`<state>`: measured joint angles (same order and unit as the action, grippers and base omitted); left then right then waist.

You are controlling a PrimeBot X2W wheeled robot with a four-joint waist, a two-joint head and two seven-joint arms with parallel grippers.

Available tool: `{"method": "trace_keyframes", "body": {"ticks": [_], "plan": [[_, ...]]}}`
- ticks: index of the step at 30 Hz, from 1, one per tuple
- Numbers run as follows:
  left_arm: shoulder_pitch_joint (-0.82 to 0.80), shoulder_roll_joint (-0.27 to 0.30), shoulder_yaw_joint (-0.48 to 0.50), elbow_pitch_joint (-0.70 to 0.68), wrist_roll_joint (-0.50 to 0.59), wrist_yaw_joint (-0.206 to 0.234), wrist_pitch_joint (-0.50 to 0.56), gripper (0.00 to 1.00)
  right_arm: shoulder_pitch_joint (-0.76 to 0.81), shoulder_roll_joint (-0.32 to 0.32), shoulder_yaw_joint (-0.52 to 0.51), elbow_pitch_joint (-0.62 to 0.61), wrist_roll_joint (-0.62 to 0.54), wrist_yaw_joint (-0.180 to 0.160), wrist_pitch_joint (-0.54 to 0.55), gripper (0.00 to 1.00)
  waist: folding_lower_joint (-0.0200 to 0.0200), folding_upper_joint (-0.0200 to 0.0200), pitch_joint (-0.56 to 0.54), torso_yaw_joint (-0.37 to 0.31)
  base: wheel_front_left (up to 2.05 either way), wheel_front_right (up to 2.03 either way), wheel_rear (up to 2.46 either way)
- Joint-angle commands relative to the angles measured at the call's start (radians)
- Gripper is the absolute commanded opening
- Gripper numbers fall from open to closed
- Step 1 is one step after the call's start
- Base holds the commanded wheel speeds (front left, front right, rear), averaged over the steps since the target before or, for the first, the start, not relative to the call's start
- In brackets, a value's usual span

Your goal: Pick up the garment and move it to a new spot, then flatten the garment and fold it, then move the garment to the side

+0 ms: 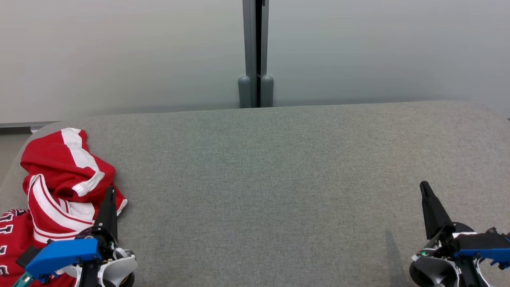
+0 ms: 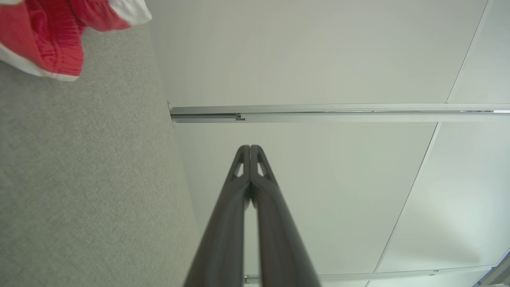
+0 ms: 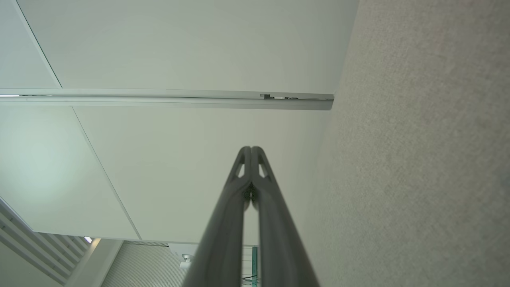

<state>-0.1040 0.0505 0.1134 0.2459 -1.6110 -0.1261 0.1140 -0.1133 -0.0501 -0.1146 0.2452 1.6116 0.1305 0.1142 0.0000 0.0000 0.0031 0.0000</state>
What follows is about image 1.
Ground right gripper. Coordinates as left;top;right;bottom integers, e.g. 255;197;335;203
410;181;492;287

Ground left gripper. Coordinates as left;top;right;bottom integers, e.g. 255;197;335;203
76;186;138;287

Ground red Bulls 23 jersey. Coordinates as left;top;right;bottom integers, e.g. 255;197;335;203
0;174;128;287

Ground red shorts with white stripes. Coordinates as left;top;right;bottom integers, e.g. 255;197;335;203
21;128;116;204

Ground blue left camera bracket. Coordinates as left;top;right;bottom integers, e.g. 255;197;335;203
25;238;102;280

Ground teal left camera connector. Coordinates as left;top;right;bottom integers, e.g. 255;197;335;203
12;271;35;287

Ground grey rounded door post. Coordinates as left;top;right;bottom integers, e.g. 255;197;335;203
238;76;252;108
260;75;274;108

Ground grey door frame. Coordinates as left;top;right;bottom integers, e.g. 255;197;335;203
242;0;270;108

